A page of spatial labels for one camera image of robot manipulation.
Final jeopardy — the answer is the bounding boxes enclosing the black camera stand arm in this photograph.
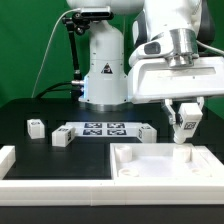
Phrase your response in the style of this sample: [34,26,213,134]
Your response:
[62,16,82,101]

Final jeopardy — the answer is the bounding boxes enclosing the white marker base plate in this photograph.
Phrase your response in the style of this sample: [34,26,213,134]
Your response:
[67,122,141,137]

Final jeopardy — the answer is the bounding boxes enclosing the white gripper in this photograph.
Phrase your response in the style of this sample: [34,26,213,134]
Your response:
[128,32,224,125]

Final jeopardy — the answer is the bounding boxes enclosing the white square tabletop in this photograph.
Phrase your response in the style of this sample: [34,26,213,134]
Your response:
[110,143,224,180]

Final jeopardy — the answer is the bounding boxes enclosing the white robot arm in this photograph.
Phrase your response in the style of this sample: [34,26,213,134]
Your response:
[66,0,224,110]

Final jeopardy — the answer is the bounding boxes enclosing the black base cables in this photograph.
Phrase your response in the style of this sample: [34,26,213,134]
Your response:
[35,79,85,99]

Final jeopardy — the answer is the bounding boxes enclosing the grey camera cable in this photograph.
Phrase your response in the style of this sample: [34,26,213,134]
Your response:
[30,7,82,99]

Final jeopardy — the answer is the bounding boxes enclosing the white U-shaped fence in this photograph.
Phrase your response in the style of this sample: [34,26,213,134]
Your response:
[0,146,224,206]

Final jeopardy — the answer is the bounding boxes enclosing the black camera on stand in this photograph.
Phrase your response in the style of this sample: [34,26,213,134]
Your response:
[73,6,114,22]

